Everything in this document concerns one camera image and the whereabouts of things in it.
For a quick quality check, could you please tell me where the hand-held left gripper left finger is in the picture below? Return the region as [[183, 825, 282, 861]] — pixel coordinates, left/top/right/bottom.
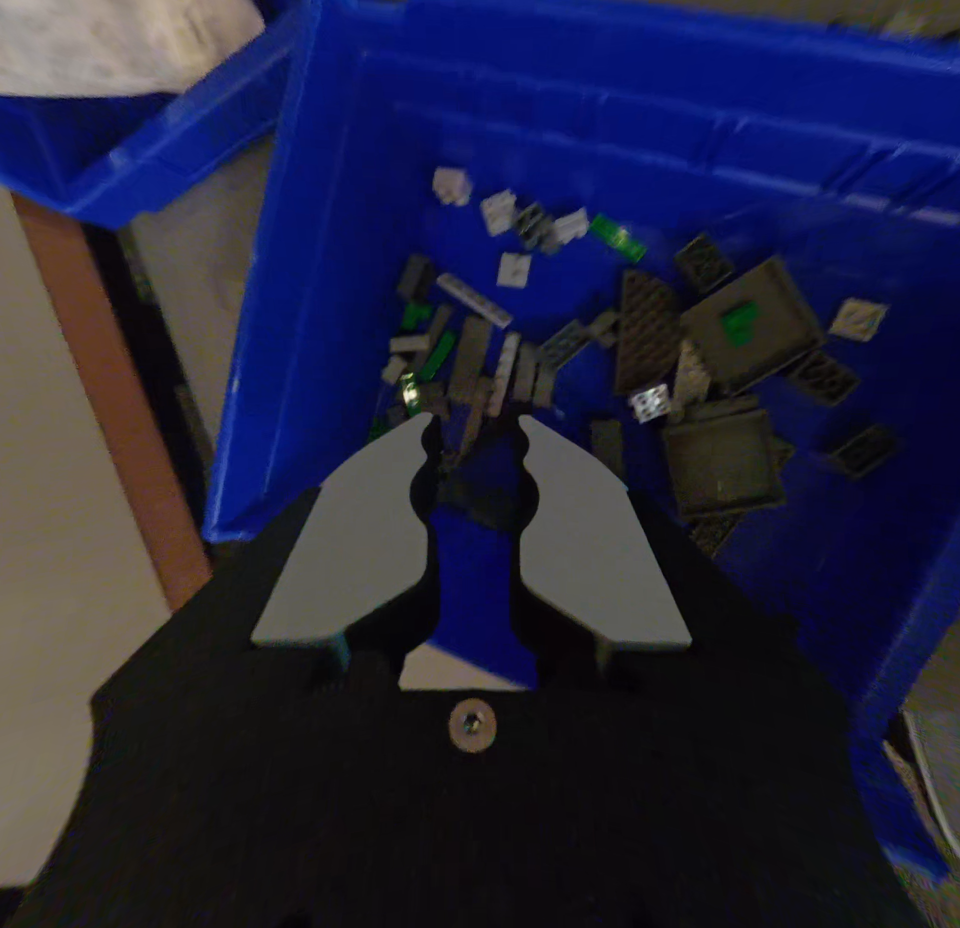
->
[[251, 414, 444, 677]]

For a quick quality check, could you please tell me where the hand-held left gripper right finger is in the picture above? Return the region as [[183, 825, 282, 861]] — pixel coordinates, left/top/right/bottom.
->
[[512, 414, 693, 677]]

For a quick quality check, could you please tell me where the pile of grey building bricks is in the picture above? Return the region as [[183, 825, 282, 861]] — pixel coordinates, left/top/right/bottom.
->
[[371, 166, 901, 561]]

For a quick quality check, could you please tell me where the blue plastic bin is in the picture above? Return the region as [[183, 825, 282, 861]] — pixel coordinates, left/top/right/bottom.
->
[[202, 0, 960, 880], [0, 0, 331, 231]]

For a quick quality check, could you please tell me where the grey desk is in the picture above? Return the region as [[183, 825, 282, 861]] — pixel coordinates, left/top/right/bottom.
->
[[120, 0, 960, 928]]

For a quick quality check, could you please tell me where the white printed paper bag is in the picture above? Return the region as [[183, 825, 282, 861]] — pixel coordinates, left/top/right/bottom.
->
[[0, 0, 267, 100]]

